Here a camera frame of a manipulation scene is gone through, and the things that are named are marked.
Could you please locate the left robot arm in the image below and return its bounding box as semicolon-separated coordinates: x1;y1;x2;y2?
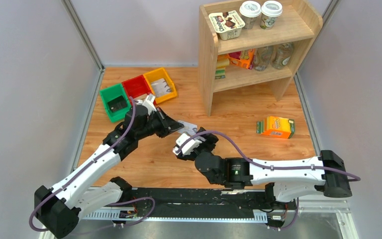
28;105;184;239

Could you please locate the aluminium frame rail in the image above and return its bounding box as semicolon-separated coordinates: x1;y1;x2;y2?
35;182;358;239

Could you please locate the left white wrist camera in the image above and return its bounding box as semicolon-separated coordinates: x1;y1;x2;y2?
135;94;156;115

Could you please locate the right clear glass jar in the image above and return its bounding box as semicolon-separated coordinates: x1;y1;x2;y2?
272;42;294;70

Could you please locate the left white paper cup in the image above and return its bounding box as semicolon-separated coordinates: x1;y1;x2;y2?
239;0;261;29

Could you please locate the red plastic bin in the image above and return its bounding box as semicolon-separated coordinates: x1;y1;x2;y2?
121;75;155;99

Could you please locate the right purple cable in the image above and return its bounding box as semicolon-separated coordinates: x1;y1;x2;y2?
177;130;361;231

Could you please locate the clear glass jar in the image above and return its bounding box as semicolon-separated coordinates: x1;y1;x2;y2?
272;42;294;70
252;46;274;71

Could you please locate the left clear glass jar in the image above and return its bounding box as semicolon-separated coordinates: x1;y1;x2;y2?
252;46;274;71

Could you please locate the white paper cup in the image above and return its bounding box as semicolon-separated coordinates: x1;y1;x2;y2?
239;0;261;29
260;0;283;30

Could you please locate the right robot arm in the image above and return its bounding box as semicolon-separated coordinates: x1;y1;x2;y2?
173;128;360;209

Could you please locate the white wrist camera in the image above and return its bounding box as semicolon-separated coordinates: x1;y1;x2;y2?
172;132;205;156
135;94;156;115

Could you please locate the black card in green bin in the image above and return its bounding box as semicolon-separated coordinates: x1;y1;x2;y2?
107;96;128;113

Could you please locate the orange snack box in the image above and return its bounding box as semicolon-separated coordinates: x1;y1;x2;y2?
256;116;295;139

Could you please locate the right white paper cup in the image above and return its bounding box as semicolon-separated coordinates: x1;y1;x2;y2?
260;0;283;30

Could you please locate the orange box on shelf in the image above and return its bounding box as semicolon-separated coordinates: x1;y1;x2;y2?
227;49;256;70

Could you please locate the green plastic bin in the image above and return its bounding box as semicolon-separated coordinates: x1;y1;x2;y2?
99;84;131;123

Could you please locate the yellow green sponge stack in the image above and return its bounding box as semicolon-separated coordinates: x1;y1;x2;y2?
215;54;230;79

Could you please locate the wooden shelf unit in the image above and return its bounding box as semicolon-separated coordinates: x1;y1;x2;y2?
197;0;323;116

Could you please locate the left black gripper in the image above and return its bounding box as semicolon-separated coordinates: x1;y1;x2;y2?
135;107;184;140

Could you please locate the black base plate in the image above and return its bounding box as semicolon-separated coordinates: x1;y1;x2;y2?
120;188;296;219

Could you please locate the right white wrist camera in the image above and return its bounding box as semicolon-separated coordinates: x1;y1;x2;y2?
172;132;205;156

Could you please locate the card in yellow bin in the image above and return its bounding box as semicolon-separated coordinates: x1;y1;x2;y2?
151;78;172;98

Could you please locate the yellow plastic bin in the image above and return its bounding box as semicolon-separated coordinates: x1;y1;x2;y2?
143;67;178;104

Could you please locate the Chobani yogurt tub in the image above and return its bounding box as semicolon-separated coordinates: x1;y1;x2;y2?
208;10;246;40

